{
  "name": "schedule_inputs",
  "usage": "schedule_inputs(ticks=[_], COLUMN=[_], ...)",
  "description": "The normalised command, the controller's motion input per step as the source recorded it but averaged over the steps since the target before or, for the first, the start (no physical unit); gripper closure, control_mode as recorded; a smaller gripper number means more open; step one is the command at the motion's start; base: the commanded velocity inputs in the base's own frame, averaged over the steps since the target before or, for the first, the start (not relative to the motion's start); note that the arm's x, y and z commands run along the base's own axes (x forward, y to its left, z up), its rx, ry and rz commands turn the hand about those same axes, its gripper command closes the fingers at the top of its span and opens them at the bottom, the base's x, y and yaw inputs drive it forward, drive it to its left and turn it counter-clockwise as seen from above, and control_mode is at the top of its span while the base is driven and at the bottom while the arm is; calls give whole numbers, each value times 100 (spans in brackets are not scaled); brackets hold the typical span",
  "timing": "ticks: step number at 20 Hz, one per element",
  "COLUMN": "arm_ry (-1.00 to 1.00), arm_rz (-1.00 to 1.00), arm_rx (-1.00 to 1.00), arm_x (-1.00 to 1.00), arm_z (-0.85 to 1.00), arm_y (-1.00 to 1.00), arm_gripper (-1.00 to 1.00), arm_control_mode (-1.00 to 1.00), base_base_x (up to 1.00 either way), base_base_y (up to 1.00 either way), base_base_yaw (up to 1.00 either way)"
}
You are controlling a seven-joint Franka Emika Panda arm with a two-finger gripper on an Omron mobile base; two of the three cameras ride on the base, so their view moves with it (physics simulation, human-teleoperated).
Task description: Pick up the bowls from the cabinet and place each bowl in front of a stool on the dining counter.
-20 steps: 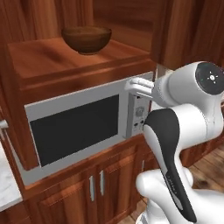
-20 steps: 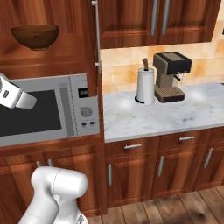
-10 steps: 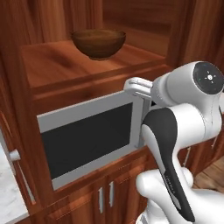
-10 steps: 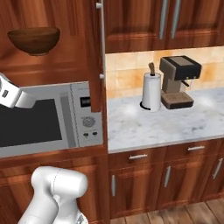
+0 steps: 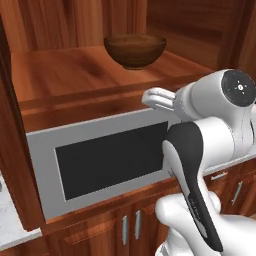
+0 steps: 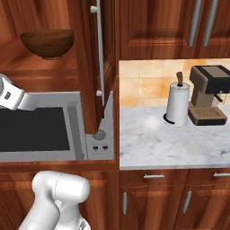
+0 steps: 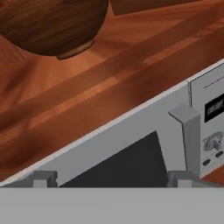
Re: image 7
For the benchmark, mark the brown wooden bowl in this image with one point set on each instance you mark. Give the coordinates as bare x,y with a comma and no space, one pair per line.
49,24

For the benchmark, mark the brown wooden cabinet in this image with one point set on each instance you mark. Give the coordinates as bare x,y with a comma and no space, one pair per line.
122,67

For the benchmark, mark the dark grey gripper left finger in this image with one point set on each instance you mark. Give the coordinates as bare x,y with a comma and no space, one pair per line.
43,177

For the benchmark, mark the silver microwave oven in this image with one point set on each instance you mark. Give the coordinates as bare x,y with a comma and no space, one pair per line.
128,145

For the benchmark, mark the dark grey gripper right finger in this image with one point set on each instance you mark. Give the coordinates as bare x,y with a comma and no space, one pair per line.
182,178

